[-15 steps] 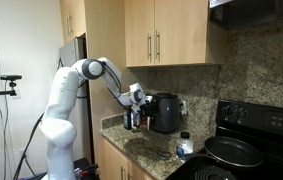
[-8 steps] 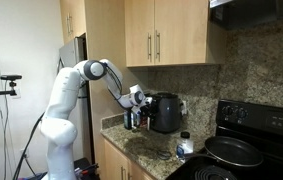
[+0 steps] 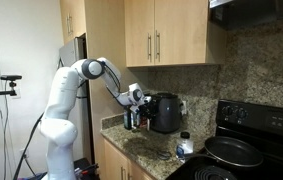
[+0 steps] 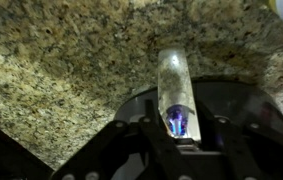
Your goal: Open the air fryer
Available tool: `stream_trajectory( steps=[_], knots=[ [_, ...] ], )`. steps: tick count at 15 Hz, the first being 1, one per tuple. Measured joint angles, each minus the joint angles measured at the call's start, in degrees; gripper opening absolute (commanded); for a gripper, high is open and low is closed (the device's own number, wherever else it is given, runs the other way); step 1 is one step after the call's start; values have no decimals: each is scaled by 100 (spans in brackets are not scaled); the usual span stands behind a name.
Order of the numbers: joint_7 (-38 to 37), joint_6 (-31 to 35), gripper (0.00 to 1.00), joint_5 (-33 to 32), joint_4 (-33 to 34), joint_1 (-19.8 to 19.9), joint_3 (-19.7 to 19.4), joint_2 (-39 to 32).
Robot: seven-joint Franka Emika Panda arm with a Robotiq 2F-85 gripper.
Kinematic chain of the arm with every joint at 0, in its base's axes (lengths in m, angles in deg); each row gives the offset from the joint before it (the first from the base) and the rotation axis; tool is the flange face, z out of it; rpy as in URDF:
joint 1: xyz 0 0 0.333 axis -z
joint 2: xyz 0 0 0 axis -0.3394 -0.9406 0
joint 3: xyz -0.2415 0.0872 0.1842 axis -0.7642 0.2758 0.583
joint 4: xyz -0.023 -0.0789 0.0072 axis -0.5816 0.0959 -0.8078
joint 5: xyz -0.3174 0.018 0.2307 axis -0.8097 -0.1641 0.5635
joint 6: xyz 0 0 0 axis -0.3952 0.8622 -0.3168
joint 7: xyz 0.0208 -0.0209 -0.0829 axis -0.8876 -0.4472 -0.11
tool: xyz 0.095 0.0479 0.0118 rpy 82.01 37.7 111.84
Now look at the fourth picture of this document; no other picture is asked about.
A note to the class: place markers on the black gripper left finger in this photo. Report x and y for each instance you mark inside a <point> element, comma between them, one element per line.
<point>154,146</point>

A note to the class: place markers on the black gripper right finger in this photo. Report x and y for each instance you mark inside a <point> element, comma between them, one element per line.
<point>257,150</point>

